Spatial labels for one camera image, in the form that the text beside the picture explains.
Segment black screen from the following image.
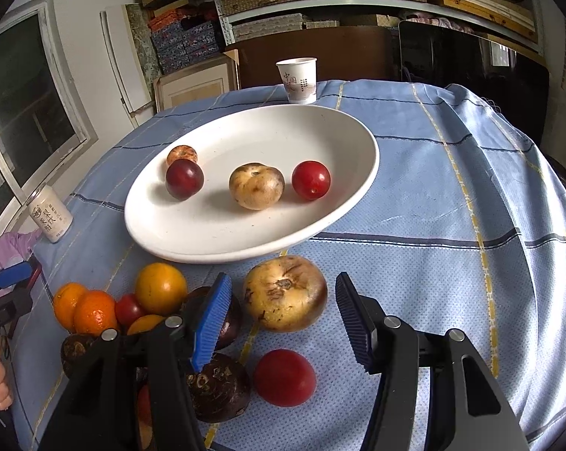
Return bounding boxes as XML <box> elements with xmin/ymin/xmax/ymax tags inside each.
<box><xmin>398</xmin><ymin>20</ymin><xmax>551</xmax><ymax>146</ymax></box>

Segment red tomato on plate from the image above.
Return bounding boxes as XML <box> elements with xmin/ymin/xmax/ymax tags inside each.
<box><xmin>291</xmin><ymin>160</ymin><xmax>332</xmax><ymax>201</ymax></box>

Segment grey metal shelf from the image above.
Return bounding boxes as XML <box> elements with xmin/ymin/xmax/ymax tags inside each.
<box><xmin>205</xmin><ymin>0</ymin><xmax>547</xmax><ymax>57</ymax></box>

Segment small red tomato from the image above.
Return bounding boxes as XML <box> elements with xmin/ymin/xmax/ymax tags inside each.
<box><xmin>114</xmin><ymin>293</ymin><xmax>147</xmax><ymax>328</ymax></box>

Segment green marbled panel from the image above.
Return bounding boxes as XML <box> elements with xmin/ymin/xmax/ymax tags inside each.
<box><xmin>125</xmin><ymin>4</ymin><xmax>164</xmax><ymax>76</ymax></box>

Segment brown wooden furniture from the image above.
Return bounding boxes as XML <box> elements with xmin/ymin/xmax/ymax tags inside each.
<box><xmin>224</xmin><ymin>26</ymin><xmax>401</xmax><ymax>90</ymax></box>

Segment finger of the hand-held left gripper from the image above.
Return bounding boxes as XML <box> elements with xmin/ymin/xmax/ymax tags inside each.
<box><xmin>0</xmin><ymin>262</ymin><xmax>33</xmax><ymax>292</ymax></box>
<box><xmin>0</xmin><ymin>286</ymin><xmax>34</xmax><ymax>339</ymax></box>

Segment smooth orange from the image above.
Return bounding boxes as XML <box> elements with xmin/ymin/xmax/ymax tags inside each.
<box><xmin>125</xmin><ymin>314</ymin><xmax>167</xmax><ymax>336</ymax></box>
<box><xmin>135</xmin><ymin>262</ymin><xmax>188</xmax><ymax>316</ymax></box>

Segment white drink can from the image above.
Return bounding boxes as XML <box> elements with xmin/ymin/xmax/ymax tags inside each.
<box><xmin>25</xmin><ymin>185</ymin><xmax>74</xmax><ymax>244</ymax></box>

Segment white paper cup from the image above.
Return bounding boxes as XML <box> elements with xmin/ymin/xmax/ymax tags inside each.
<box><xmin>276</xmin><ymin>57</ymin><xmax>318</xmax><ymax>105</ymax></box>

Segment large tan round fruit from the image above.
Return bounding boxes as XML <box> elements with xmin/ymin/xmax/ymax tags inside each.
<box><xmin>243</xmin><ymin>254</ymin><xmax>329</xmax><ymax>334</ymax></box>

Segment stack of blue patterned boxes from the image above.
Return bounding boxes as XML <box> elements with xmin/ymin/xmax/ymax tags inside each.
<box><xmin>147</xmin><ymin>9</ymin><xmax>225</xmax><ymax>76</ymax></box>

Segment white oval plate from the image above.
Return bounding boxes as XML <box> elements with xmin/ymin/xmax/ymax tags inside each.
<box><xmin>124</xmin><ymin>104</ymin><xmax>381</xmax><ymax>265</ymax></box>

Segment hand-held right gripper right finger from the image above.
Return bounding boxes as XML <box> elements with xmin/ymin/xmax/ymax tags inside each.
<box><xmin>334</xmin><ymin>271</ymin><xmax>530</xmax><ymax>451</ymax></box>

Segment dark red plum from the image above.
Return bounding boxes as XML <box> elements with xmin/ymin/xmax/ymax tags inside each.
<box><xmin>165</xmin><ymin>159</ymin><xmax>205</xmax><ymax>201</ymax></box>

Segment dark purple round fruit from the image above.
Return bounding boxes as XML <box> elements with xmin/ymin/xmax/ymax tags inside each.
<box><xmin>182</xmin><ymin>286</ymin><xmax>243</xmax><ymax>353</ymax></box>

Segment white board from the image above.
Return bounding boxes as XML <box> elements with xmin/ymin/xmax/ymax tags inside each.
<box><xmin>99</xmin><ymin>5</ymin><xmax>152</xmax><ymax>127</ymax></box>

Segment white framed window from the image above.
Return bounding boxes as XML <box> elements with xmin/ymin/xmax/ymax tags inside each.
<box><xmin>0</xmin><ymin>0</ymin><xmax>98</xmax><ymax>231</ymax></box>

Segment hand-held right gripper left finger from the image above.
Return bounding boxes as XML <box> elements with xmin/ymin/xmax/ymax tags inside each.
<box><xmin>38</xmin><ymin>272</ymin><xmax>234</xmax><ymax>451</ymax></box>

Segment blue checked tablecloth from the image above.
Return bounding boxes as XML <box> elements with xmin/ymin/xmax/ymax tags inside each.
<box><xmin>10</xmin><ymin>79</ymin><xmax>566</xmax><ymax>451</ymax></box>

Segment pink cloth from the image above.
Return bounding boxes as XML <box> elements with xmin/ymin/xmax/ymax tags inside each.
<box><xmin>0</xmin><ymin>231</ymin><xmax>41</xmax><ymax>278</ymax></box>

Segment small brown round fruit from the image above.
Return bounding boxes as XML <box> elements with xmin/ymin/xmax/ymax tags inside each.
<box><xmin>166</xmin><ymin>145</ymin><xmax>199</xmax><ymax>166</ymax></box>

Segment orange tangerine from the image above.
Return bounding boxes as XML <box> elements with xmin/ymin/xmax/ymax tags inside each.
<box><xmin>73</xmin><ymin>290</ymin><xmax>120</xmax><ymax>336</ymax></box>
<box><xmin>52</xmin><ymin>283</ymin><xmax>88</xmax><ymax>332</ymax></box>

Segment dark brown mangosteen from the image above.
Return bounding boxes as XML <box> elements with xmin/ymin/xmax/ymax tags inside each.
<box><xmin>60</xmin><ymin>333</ymin><xmax>98</xmax><ymax>379</ymax></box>

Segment large dark water chestnut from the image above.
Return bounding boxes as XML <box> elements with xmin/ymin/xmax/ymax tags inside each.
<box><xmin>185</xmin><ymin>353</ymin><xmax>252</xmax><ymax>424</ymax></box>

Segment light wooden picture frame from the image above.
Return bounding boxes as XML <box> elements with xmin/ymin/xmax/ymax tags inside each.
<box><xmin>153</xmin><ymin>49</ymin><xmax>240</xmax><ymax>114</ymax></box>

